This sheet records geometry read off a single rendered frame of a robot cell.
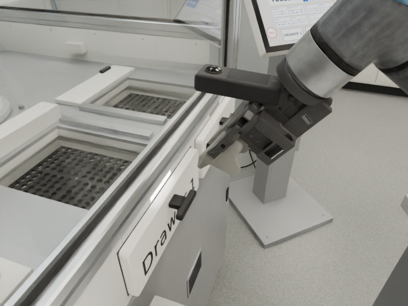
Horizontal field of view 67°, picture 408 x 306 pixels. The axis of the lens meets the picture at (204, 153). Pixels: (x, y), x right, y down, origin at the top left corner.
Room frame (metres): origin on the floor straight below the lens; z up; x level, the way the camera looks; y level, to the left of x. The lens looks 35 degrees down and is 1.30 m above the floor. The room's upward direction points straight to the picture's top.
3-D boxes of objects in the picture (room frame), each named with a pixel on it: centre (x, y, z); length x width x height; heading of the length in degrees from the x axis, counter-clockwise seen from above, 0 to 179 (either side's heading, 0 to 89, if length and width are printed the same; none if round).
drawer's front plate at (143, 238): (0.41, 0.07, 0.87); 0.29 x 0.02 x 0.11; 161
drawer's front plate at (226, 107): (0.71, -0.04, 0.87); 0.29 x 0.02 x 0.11; 161
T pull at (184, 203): (0.40, 0.04, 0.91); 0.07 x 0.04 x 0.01; 161
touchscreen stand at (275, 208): (1.31, -0.41, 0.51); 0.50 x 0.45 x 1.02; 24
